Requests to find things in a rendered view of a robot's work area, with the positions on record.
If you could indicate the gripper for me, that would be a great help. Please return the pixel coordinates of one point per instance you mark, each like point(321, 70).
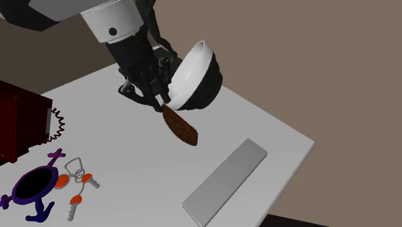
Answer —
point(132, 53)

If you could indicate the white bowl with black outside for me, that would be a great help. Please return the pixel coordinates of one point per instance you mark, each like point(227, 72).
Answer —
point(191, 74)

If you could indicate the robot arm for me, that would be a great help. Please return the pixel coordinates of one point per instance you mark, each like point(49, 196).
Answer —
point(62, 7)

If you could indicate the white table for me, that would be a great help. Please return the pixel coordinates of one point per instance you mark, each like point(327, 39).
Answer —
point(125, 141)

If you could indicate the silver keys with orange heads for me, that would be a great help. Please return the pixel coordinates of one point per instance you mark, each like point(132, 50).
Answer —
point(75, 176)

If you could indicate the flat grey slab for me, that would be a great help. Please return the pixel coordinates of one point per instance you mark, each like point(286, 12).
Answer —
point(226, 182)

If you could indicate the dark red robot stand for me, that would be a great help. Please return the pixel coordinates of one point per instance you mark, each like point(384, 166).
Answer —
point(22, 122)

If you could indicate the purple figure with black oval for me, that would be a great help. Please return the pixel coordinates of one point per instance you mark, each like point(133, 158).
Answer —
point(31, 187)

